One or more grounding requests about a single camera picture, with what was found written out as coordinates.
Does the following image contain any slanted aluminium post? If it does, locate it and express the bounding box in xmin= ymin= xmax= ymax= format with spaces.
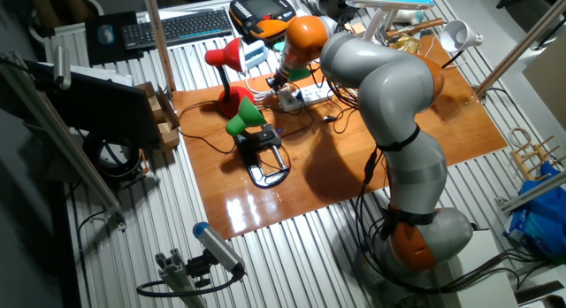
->
xmin=475 ymin=0 xmax=566 ymax=99

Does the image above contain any black lamp power cord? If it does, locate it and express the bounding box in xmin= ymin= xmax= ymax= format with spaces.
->
xmin=178 ymin=80 xmax=316 ymax=173
xmin=321 ymin=95 xmax=359 ymax=135
xmin=258 ymin=89 xmax=310 ymax=123

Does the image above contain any silver camera on bar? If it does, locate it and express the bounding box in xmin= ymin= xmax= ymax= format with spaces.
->
xmin=51 ymin=44 xmax=73 ymax=91

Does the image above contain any beige cardboard panel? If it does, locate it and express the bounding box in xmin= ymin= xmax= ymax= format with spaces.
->
xmin=521 ymin=33 xmax=566 ymax=132

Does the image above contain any black monitor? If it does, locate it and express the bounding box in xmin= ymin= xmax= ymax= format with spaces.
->
xmin=26 ymin=59 xmax=163 ymax=150

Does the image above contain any short aluminium camera stand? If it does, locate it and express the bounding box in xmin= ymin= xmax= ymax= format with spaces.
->
xmin=154 ymin=248 xmax=209 ymax=308

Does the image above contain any black round cable coil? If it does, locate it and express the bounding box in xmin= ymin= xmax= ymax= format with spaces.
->
xmin=81 ymin=130 xmax=149 ymax=188

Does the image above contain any red desk lamp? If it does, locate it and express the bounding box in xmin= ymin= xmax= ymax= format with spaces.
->
xmin=203 ymin=36 xmax=256 ymax=119

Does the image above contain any white and blue LED lamp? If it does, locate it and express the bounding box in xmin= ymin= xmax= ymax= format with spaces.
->
xmin=344 ymin=0 xmax=437 ymax=43

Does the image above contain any black camera cable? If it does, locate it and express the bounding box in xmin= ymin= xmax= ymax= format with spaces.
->
xmin=135 ymin=263 xmax=247 ymax=298

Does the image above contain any slanted aluminium profile bar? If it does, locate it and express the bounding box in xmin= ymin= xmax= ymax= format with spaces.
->
xmin=0 ymin=50 xmax=127 ymax=232

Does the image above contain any black mouse pad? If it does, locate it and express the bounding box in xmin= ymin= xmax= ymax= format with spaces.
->
xmin=83 ymin=10 xmax=145 ymax=68

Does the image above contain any blue plastic bag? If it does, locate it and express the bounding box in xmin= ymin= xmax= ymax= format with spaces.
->
xmin=503 ymin=161 xmax=566 ymax=260

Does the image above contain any brown cardboard box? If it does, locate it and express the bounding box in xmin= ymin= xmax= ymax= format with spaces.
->
xmin=134 ymin=81 xmax=181 ymax=152

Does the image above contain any white shade desk lamp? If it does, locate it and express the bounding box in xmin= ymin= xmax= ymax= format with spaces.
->
xmin=440 ymin=19 xmax=486 ymax=70

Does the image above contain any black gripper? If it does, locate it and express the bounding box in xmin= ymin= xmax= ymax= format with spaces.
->
xmin=267 ymin=65 xmax=293 ymax=94

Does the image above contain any black keyboard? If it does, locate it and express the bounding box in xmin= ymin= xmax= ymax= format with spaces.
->
xmin=120 ymin=7 xmax=234 ymax=51

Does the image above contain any braided white cord with plug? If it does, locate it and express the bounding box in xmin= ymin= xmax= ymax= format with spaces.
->
xmin=245 ymin=73 xmax=288 ymax=104

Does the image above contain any white power strip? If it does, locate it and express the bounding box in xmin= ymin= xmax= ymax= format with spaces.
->
xmin=277 ymin=81 xmax=335 ymax=113

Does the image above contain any gold foil bag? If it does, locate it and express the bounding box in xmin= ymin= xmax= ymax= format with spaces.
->
xmin=391 ymin=33 xmax=421 ymax=55

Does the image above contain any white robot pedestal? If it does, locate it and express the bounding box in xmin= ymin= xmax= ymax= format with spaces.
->
xmin=353 ymin=227 xmax=521 ymax=308

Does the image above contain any green clamp desk lamp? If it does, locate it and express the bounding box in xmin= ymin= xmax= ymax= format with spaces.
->
xmin=225 ymin=95 xmax=292 ymax=189

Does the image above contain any wooden rack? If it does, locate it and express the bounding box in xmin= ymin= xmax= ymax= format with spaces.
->
xmin=508 ymin=128 xmax=566 ymax=181

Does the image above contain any silver camera with blue end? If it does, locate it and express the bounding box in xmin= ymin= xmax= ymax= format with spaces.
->
xmin=192 ymin=221 xmax=247 ymax=278

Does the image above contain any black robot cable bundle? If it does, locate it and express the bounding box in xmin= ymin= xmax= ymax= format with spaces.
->
xmin=353 ymin=146 xmax=558 ymax=296

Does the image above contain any robot teach pendant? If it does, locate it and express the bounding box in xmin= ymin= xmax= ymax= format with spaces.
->
xmin=228 ymin=0 xmax=298 ymax=44

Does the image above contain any grey computer mouse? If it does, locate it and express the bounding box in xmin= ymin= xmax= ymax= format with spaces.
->
xmin=96 ymin=23 xmax=116 ymax=46

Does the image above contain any black round device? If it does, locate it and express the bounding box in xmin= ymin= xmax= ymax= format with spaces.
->
xmin=316 ymin=0 xmax=350 ymax=19

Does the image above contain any wooden handle tool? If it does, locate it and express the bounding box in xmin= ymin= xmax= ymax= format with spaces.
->
xmin=386 ymin=18 xmax=446 ymax=38

